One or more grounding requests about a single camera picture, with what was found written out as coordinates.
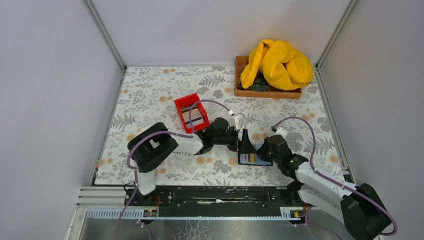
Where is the yellow cloth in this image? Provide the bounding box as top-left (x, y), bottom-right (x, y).
top-left (240, 39), bottom-right (314, 91)

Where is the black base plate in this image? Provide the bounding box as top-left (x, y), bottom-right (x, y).
top-left (124, 185), bottom-right (306, 218)

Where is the red plastic bin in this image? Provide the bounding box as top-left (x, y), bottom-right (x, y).
top-left (174, 93), bottom-right (210, 134)

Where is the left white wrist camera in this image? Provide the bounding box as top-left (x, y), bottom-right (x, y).
top-left (228, 113), bottom-right (244, 131)

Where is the dark green object in tray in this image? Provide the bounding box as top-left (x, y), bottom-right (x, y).
top-left (236, 73), bottom-right (270, 92)

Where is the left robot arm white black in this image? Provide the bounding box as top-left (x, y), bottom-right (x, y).
top-left (127, 117), bottom-right (257, 196)

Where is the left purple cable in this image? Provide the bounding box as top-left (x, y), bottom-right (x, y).
top-left (126, 99), bottom-right (235, 170)

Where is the black card holder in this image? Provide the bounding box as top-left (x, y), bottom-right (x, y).
top-left (237, 144), bottom-right (274, 167)

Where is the wooden tray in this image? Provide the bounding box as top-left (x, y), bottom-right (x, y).
top-left (234, 55), bottom-right (302, 99)

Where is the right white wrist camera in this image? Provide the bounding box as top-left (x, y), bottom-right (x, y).
top-left (271, 126), bottom-right (288, 138)

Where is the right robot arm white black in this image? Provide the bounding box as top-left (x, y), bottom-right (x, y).
top-left (257, 134), bottom-right (395, 240)

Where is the purple cable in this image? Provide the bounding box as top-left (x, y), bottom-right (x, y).
top-left (126, 99), bottom-right (235, 170)
top-left (270, 116), bottom-right (398, 237)

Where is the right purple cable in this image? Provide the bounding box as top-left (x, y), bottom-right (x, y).
top-left (270, 116), bottom-right (398, 237)

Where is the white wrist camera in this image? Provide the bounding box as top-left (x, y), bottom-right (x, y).
top-left (228, 113), bottom-right (244, 131)
top-left (271, 126), bottom-right (288, 138)

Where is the floral table mat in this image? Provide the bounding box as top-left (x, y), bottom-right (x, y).
top-left (94, 66), bottom-right (343, 186)

